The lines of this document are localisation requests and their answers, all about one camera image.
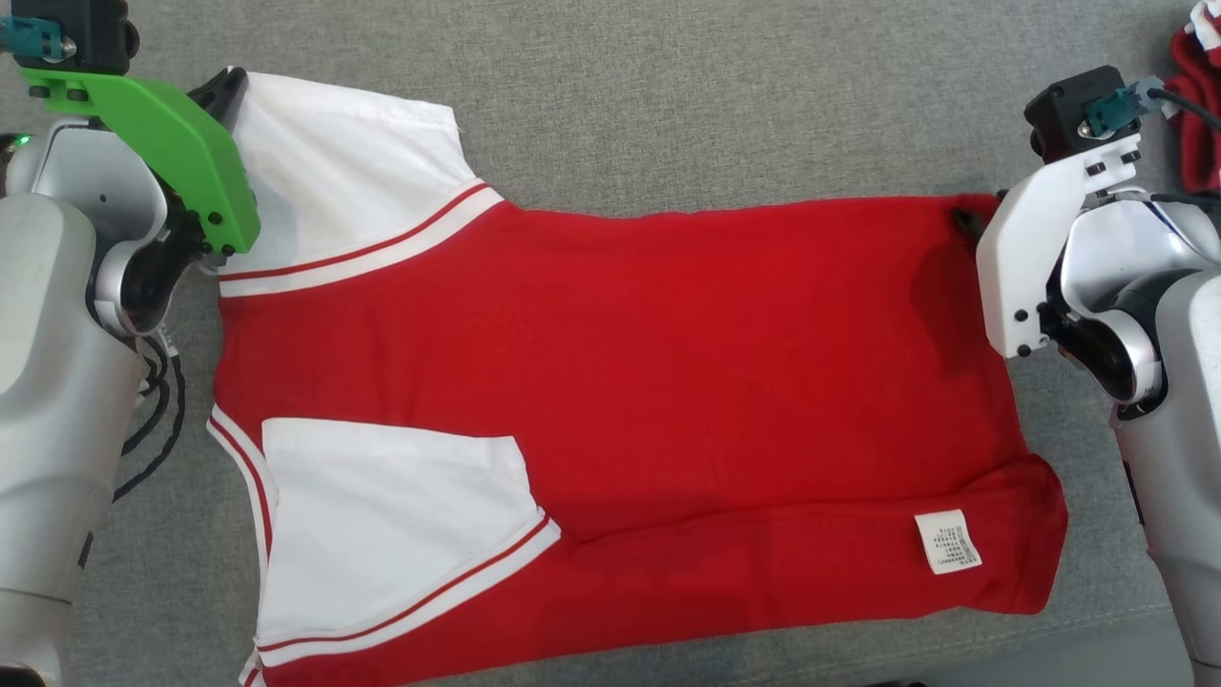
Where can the teal right camera connector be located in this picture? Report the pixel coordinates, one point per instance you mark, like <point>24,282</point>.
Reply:
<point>1116,107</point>

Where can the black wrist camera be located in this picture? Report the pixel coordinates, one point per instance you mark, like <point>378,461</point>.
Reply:
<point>1064,110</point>
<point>91,33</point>

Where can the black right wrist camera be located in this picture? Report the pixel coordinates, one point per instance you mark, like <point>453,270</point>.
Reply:
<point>1064,110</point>

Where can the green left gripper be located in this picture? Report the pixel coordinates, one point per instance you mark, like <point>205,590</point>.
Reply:
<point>172,143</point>

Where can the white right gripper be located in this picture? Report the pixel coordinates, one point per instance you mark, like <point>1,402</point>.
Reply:
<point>1025,248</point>

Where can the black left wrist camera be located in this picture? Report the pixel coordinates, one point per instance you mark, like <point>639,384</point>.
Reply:
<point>91,33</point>

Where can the teal left camera connector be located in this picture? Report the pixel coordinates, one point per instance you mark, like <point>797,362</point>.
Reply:
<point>29,40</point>

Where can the red white jersey shirt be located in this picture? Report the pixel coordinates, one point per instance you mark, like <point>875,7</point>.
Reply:
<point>668,382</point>

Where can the red shorts white stripe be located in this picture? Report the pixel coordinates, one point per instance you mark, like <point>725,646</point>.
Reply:
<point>1200,95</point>

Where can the teal camera connector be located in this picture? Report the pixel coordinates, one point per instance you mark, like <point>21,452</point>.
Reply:
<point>29,40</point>
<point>1116,107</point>

